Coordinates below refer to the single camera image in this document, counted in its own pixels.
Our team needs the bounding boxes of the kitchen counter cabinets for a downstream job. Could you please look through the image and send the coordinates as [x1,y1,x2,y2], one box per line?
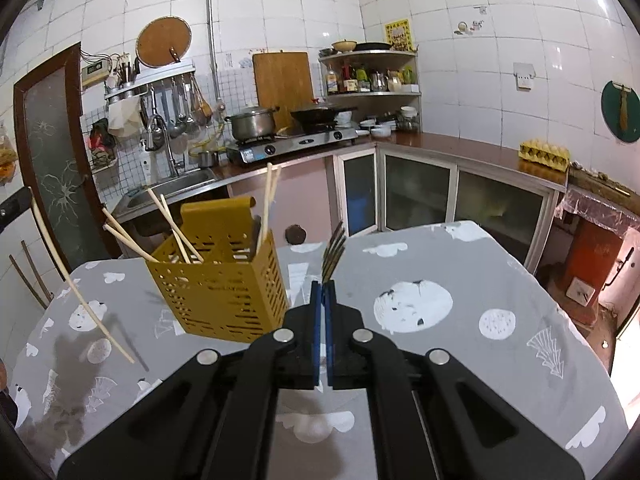
[114,133,568,272]

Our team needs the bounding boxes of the yellow perforated utensil holder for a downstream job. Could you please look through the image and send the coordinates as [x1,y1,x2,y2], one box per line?
[146,196,288,342]

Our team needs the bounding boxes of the dark wooden door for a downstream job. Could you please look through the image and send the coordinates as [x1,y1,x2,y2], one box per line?
[13,44,122,271]

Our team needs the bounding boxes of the steel sink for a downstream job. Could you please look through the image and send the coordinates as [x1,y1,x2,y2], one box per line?
[113,168,219,218]

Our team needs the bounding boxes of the white soap bottle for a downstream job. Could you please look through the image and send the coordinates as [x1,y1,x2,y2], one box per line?
[140,151,157,186]

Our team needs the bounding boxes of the gas stove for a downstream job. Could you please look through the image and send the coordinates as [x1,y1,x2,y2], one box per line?
[227,128,358,165]

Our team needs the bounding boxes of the hanging utensil rack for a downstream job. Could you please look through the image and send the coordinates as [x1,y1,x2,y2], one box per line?
[104,61,213,151]

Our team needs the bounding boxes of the black wok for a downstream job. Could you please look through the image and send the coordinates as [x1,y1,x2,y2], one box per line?
[290,103,357,134]

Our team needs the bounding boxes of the steel cooking pot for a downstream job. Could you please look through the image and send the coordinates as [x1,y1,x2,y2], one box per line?
[226,106,280,143]

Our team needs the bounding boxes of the round woven lid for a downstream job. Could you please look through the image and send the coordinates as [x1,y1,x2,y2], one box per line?
[136,16,192,68]

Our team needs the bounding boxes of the wooden cutting board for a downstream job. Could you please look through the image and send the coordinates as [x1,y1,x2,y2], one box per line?
[252,52,314,130]

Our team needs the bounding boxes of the corner shelf with condiments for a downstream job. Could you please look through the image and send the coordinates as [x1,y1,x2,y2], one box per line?
[318,41,422,132]

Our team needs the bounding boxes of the yellow egg tray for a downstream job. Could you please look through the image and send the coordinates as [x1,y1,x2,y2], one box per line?
[518,139,570,172]

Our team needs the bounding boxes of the yellow wall poster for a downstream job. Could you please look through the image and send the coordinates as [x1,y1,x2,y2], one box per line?
[384,18,414,52]

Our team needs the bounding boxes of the white wall switch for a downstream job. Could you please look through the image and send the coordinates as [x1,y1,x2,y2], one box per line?
[513,62,536,91]

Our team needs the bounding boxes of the green round wall board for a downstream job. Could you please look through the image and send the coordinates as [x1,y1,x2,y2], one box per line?
[601,81,640,144]

